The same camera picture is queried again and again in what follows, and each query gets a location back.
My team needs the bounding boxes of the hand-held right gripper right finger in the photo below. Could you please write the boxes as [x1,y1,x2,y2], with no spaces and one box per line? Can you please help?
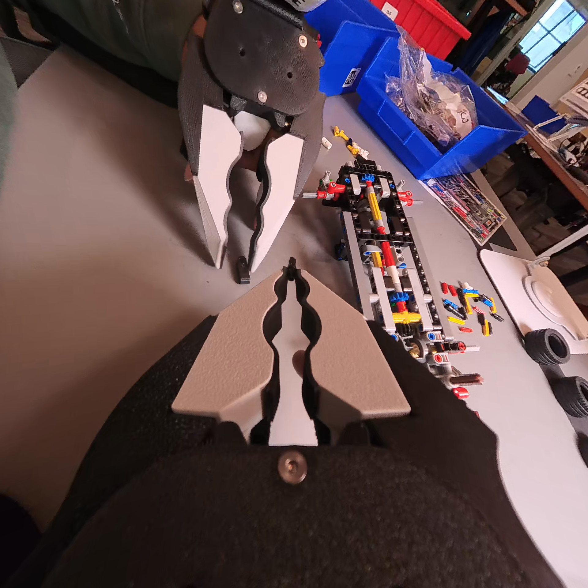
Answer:
[294,269,412,445]

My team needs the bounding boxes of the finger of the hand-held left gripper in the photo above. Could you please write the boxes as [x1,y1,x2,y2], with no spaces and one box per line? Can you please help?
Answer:
[192,104,244,270]
[247,133,306,273]

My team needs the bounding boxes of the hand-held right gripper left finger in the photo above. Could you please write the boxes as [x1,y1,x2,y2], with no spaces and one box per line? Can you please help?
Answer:
[171,269,295,445]

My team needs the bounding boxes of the lego car chassis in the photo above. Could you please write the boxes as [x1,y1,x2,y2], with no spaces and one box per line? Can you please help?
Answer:
[301,156,483,400]

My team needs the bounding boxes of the scattered small colourful lego pieces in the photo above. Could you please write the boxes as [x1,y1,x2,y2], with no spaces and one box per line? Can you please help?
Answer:
[440,281,506,338]

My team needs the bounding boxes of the lego instruction booklet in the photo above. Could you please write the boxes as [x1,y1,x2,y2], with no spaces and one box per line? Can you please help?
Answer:
[425,172,508,246]

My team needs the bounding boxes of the black rubber lego tyre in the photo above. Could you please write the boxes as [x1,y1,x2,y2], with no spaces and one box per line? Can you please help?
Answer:
[524,328,571,366]
[550,376,588,418]

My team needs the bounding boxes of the person's left hand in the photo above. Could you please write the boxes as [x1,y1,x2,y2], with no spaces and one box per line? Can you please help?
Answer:
[236,148,267,175]

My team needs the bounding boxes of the plain blue bin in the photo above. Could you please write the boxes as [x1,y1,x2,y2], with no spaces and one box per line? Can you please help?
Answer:
[303,0,391,38]

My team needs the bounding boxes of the blue bin with printed tag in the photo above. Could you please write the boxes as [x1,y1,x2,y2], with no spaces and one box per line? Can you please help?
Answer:
[318,21,401,97]

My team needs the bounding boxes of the person's green clothing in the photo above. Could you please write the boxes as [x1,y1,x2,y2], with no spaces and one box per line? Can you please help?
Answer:
[0,0,207,184]

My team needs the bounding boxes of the red plastic bin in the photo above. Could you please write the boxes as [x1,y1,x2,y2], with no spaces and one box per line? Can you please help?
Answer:
[370,0,472,61]

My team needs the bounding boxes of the clear plastic bag of parts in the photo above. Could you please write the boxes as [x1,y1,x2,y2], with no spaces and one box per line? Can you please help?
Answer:
[385,25,479,149]

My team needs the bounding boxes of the white tray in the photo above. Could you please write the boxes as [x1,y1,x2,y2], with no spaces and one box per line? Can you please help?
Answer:
[479,227,588,355]

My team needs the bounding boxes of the blue bin with plastic bag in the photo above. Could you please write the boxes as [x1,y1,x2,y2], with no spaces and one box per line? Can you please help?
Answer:
[357,37,527,181]

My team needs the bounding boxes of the grey chair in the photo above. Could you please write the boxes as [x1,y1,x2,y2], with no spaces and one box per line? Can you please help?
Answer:
[0,32,56,89]

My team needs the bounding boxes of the red office chair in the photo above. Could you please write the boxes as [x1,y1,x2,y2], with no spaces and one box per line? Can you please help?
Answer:
[505,53,531,81]

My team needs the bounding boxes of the blue box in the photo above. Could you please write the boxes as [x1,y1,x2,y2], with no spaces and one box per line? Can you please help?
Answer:
[521,94,568,135]

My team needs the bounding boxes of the wooden side desk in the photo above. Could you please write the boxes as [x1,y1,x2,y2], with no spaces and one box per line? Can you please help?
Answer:
[487,87,588,209]

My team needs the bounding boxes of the window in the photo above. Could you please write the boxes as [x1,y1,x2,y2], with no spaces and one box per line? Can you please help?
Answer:
[518,0,588,73]

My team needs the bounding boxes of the white box with printed tag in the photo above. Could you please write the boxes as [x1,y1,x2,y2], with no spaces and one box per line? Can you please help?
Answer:
[558,78,588,118]

